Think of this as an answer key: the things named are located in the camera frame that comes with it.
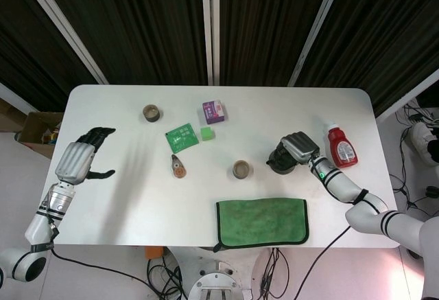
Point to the green black-edged microfiber cloth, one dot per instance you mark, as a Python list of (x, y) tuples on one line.
[(262, 222)]

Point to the brown cardboard box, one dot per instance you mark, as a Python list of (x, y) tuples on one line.
[(36, 128)]

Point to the white upright frame post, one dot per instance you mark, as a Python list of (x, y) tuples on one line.
[(210, 25)]

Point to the green tea sachet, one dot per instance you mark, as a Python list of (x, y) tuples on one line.
[(181, 137)]

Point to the dark pleated curtain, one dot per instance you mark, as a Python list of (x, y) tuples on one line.
[(144, 22)]

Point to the orange correction tape dispenser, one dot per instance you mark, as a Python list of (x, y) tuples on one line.
[(178, 169)]

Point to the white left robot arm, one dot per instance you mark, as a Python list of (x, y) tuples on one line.
[(39, 226)]

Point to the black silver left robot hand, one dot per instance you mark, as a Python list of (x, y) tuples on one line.
[(73, 162)]

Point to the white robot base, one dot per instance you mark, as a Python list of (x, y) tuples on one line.
[(214, 279)]

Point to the white slanted frame post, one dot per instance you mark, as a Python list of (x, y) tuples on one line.
[(317, 29), (65, 29), (408, 95)]

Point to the black caster wheel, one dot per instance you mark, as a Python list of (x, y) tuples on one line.
[(413, 252)]

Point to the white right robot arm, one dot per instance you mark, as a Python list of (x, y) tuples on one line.
[(343, 185)]

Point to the purple cardboard box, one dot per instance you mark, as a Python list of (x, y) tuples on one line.
[(212, 112)]

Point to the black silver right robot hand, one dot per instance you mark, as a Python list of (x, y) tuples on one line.
[(302, 145)]

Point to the red squeeze bottle white cap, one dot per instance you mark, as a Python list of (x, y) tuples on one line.
[(343, 150)]

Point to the green cube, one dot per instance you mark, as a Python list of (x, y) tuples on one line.
[(207, 134)]

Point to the dark cup beige inside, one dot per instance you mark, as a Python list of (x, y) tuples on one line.
[(152, 113), (243, 170)]

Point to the orange block under table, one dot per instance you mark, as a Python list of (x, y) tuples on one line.
[(154, 252)]

